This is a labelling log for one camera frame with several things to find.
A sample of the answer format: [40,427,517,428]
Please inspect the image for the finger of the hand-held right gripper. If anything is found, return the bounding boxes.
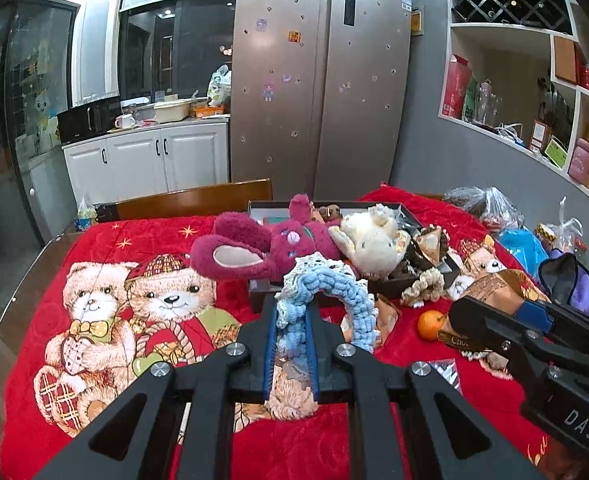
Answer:
[515,300,589,352]
[448,296,550,376]

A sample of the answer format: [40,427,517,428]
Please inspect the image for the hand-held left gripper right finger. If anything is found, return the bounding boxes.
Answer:
[305,304,545,480]

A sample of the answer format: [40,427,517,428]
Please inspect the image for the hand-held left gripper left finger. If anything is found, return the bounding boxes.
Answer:
[34,304,280,480]

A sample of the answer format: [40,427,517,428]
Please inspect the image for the brown pyramid snack packet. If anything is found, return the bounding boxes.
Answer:
[413,227,449,266]
[341,294,402,351]
[437,269,550,350]

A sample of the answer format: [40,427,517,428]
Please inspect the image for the dark shallow box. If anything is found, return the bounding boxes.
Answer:
[247,200,462,313]

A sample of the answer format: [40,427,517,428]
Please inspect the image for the blue knitted scrunchie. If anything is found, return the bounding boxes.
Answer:
[274,255,379,356]

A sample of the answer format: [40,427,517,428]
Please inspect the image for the magenta plush rabbit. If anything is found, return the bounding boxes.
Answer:
[190,194,357,281]

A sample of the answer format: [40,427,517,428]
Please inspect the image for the white plush rabbit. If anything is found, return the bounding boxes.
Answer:
[329,207,410,278]

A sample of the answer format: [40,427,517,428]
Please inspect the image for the round glass desktop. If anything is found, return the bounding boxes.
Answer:
[0,232,75,461]

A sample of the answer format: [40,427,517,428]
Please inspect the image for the dark grey cloth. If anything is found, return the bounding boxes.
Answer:
[538,252,589,306]

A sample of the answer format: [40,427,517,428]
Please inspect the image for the orange tangerine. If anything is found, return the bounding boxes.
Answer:
[417,310,449,342]

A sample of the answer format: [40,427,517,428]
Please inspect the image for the purple cloth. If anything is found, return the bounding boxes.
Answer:
[554,260,589,321]

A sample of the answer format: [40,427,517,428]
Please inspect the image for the blue plastic bag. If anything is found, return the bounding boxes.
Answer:
[499,228,550,273]

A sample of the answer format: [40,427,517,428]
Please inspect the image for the picture card in clear sleeve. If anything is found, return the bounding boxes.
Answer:
[427,359,462,396]

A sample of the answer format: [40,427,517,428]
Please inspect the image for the beige ruffled scrunchie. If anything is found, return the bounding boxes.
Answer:
[400,267,447,307]

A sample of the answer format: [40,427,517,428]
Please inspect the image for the white plastic bag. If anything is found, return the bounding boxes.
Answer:
[537,197,587,256]

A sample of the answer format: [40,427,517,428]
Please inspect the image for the dark brown scrunchie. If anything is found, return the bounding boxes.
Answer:
[399,240,450,281]

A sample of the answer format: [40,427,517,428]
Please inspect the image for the clear plastic bag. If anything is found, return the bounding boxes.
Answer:
[444,186,525,233]

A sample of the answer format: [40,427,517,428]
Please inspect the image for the cream fluffy scrunchie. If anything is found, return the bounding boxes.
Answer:
[368,203,401,225]

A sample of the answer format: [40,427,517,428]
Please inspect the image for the green framed card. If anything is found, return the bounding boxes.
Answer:
[544,136,570,168]

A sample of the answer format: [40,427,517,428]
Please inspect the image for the red bear printed blanket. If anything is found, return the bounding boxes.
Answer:
[0,182,575,480]

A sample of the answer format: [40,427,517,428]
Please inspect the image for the clear glass vessel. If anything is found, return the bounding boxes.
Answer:
[477,80,500,126]

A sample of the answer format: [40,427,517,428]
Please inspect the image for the green package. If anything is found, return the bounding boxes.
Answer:
[464,77,480,121]

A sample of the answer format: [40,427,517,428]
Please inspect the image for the red gift box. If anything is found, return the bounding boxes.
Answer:
[441,55,475,120]

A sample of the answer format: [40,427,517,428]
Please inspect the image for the blue white packet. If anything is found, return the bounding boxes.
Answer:
[74,195,98,233]

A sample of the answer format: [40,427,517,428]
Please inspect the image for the white kitchen cabinets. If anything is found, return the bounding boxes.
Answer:
[62,119,231,206]

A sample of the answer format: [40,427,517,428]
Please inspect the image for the brown cardboard box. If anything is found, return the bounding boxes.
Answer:
[553,35,580,85]

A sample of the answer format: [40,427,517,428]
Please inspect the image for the beige plastic basin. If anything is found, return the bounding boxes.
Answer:
[152,101,192,123]

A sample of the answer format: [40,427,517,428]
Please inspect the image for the silver double-door refrigerator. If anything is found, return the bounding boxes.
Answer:
[229,0,414,201]

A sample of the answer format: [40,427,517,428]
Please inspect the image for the printed plastic bag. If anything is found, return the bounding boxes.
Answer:
[208,65,232,108]

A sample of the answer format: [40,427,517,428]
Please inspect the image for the black microwave oven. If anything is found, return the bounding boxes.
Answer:
[57,97,121,143]

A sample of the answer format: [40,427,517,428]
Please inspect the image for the dark kitchen window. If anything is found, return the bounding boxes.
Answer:
[119,0,238,101]

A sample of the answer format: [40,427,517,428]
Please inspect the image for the glass sliding door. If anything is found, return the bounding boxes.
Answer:
[0,0,82,321]

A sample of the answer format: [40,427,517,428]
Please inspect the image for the small photo frame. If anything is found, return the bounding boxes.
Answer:
[529,119,550,153]

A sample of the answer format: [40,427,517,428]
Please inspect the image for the white cable bundle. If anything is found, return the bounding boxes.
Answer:
[494,122,525,146]

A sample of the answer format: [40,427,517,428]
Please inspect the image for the white wall shelf unit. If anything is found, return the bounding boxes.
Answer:
[438,0,589,211]

